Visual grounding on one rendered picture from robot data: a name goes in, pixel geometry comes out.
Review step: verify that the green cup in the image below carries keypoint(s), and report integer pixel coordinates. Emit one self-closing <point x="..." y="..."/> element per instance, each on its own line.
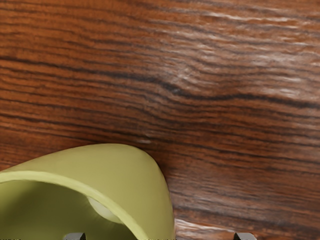
<point x="117" y="172"/>

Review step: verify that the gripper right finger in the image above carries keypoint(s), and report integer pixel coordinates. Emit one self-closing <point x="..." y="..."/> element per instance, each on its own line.
<point x="243" y="236"/>

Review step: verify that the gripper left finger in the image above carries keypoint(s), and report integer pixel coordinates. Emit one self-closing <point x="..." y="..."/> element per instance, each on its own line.
<point x="75" y="236"/>

